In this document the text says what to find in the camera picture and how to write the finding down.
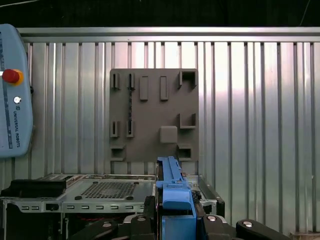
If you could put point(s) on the grey parts rack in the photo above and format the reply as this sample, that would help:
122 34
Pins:
150 112

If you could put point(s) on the RAM stick in rack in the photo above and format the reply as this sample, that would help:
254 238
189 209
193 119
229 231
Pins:
129 107

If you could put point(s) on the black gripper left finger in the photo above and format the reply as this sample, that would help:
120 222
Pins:
130 230

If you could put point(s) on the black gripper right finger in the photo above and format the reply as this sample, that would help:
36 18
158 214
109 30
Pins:
225 232

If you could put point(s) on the hard disk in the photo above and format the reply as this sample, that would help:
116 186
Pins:
175 200

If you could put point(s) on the black PC case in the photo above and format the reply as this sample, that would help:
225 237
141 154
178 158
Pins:
37 207

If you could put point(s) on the pale blue teach pendant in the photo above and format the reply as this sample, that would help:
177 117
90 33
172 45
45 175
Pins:
15 125

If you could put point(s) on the grey power supply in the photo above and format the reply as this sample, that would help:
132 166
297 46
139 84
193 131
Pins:
110 190

